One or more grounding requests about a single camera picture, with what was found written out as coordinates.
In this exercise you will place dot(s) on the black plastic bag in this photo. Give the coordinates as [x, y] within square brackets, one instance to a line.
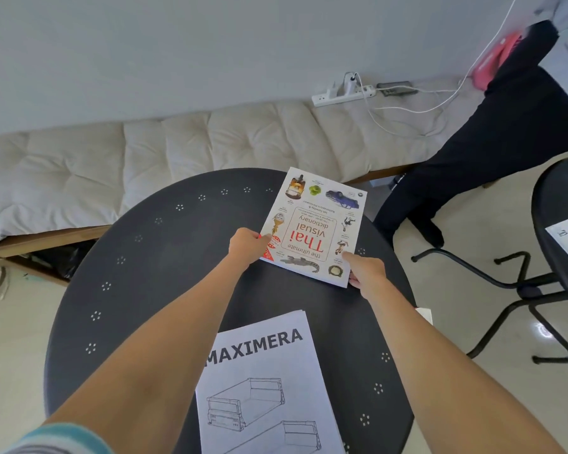
[61, 257]

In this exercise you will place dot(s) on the black phone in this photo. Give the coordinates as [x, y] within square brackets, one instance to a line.
[396, 88]

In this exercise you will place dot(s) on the white power strip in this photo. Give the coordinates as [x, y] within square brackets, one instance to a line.
[333, 95]

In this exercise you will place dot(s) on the pink plastic object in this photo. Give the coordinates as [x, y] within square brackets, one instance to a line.
[494, 61]

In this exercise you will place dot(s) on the black round table with legs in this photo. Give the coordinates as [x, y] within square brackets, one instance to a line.
[556, 207]

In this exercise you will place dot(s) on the person's right hand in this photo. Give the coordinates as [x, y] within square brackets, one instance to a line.
[369, 276]

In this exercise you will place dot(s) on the white picture dictionary book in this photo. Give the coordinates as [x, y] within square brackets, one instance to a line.
[312, 222]

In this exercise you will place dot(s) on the person's right thumb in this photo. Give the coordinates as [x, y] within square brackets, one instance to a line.
[350, 258]

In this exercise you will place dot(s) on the white tufted mattress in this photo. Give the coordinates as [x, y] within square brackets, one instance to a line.
[170, 151]

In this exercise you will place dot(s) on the white charger plug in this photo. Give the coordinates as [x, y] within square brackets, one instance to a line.
[351, 82]

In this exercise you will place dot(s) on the small white card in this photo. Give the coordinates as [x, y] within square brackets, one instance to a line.
[426, 315]

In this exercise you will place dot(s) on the striped teal sleeve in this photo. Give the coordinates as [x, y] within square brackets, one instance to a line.
[52, 442]

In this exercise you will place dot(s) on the person's left hand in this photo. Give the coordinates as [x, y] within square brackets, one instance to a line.
[245, 246]

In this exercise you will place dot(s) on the person's right forearm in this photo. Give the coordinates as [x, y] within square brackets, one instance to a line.
[445, 373]

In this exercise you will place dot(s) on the wooden bed frame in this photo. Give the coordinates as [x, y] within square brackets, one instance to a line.
[38, 243]

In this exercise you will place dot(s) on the round dark grey table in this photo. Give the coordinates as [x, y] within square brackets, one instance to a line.
[170, 260]

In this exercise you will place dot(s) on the person's left forearm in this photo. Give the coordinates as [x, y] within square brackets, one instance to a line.
[161, 340]

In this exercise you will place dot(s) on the person's left thumb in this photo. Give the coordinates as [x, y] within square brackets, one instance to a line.
[263, 236]

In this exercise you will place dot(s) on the white assembly instruction booklet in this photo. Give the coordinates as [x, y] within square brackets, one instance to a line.
[260, 373]

